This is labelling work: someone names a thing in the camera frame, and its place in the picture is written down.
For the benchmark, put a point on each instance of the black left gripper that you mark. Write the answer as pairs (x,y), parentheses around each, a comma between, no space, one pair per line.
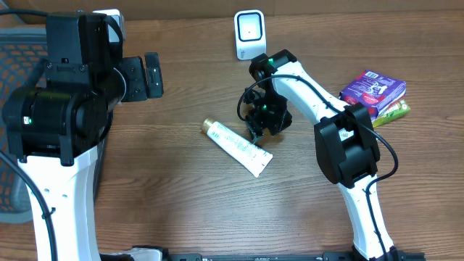
(135,90)

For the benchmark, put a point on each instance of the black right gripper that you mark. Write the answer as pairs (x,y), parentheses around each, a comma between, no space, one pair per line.
(262,122)

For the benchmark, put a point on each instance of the white tube gold cap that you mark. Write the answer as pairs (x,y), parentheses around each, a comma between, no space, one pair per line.
(253,158)

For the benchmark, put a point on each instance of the red purple pad package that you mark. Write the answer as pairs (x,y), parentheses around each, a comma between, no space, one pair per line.
(375,91)

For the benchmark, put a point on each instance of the green yellow juice carton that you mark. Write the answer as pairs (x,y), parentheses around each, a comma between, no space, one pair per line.
(394,112)

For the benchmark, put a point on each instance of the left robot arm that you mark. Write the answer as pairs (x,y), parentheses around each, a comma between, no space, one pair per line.
(71,239)

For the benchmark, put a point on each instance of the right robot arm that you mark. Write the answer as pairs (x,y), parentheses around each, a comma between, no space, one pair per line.
(346,144)

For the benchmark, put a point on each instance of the white barcode scanner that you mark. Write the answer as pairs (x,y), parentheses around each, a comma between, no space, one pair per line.
(250,35)

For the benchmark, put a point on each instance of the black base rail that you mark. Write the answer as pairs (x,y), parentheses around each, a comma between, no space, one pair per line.
(290,257)

